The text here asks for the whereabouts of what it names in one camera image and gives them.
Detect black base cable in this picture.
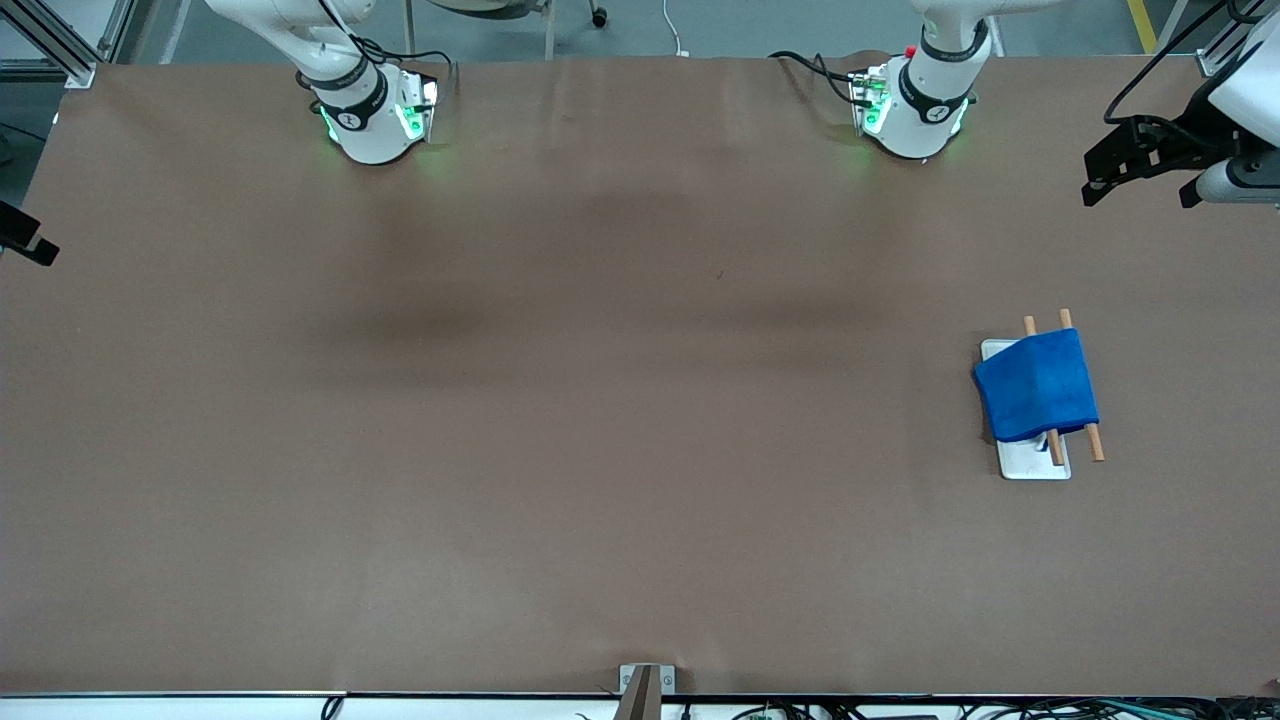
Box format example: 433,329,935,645
768,50,863,109
295,0,456,96

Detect black right base cable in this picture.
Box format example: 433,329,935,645
295,0,456,96

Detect white towel rack wooden bars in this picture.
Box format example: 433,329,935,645
980,308,1106,482

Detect blue microfibre towel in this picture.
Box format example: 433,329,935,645
974,328,1101,444

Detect aluminium frame strut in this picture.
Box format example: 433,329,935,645
1197,15,1256,79
0,0,98,89

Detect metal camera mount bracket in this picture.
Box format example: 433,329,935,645
618,663,676,720

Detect white floor cable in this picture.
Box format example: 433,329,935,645
660,0,693,58

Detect black left base cable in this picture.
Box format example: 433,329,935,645
768,50,863,109

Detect office chair base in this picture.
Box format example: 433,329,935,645
400,0,611,61

